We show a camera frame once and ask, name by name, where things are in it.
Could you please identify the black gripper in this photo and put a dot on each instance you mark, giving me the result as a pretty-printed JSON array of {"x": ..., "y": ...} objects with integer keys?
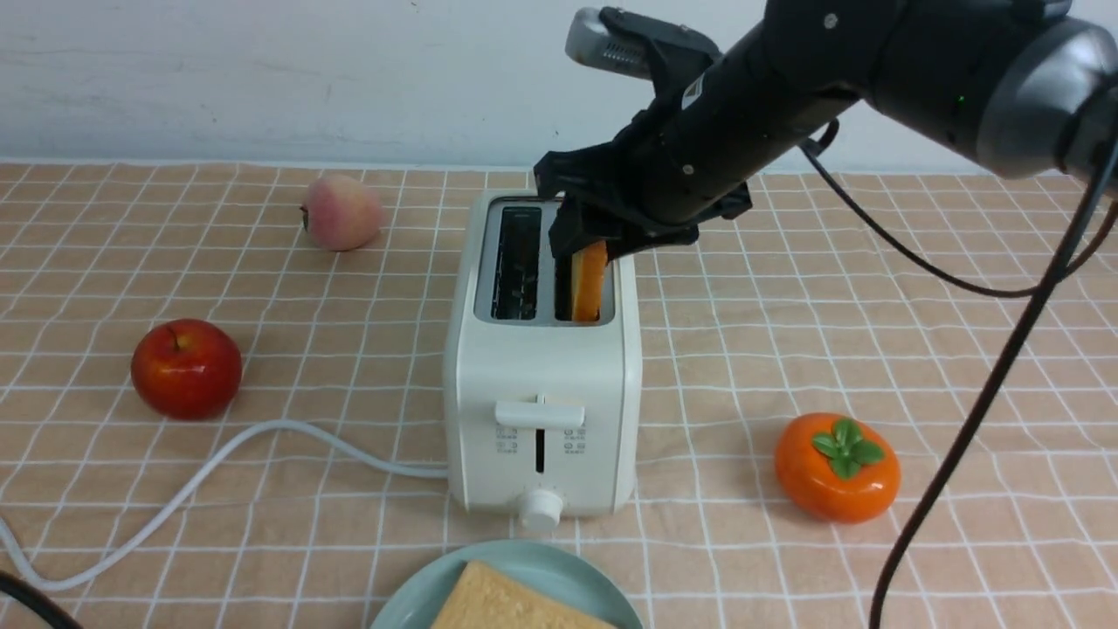
[{"x": 685, "y": 160}]

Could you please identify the toast slice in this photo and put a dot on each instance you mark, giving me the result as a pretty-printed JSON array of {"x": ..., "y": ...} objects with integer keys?
[
  {"x": 485, "y": 598},
  {"x": 588, "y": 267}
]

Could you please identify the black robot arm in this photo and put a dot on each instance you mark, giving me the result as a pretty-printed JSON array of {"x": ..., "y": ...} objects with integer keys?
[{"x": 1016, "y": 87}]

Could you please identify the white two-slot toaster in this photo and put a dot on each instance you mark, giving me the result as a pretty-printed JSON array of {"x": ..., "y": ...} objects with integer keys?
[{"x": 541, "y": 414}]

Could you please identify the pink peach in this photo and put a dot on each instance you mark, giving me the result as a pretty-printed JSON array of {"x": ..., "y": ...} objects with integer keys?
[{"x": 340, "y": 214}]

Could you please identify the checkered beige tablecloth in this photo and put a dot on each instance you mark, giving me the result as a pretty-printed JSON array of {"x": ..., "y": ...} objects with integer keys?
[{"x": 797, "y": 309}]

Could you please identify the orange persimmon with green leaf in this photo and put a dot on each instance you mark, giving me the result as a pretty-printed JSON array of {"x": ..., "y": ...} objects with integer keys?
[{"x": 836, "y": 469}]

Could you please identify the light green plate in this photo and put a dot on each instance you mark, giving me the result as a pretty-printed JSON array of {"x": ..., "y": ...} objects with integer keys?
[{"x": 553, "y": 572}]

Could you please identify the red apple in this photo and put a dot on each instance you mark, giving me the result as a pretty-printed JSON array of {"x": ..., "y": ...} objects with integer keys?
[{"x": 187, "y": 369}]

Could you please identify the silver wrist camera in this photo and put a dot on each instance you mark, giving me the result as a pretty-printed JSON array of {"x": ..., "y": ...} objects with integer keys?
[{"x": 633, "y": 45}]

